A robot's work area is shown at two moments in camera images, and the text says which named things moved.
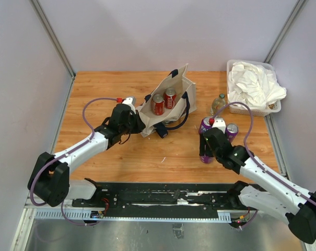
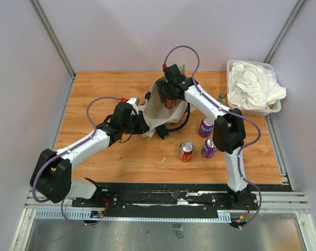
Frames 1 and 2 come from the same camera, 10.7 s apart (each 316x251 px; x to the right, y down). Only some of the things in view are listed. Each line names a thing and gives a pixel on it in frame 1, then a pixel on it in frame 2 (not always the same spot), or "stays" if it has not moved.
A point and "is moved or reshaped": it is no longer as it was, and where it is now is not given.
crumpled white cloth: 254,86 stays
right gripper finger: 202,149 → 161,86
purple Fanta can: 205,125 stays
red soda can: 158,104 → 186,149
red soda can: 170,97 stays
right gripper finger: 209,146 → 174,91
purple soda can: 207,160 is moved or reshaped
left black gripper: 140,125 stays
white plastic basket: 242,109 stays
